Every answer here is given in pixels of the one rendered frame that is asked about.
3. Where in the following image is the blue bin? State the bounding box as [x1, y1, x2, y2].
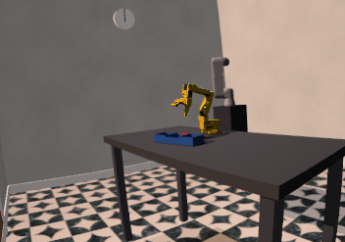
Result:
[154, 132, 205, 146]

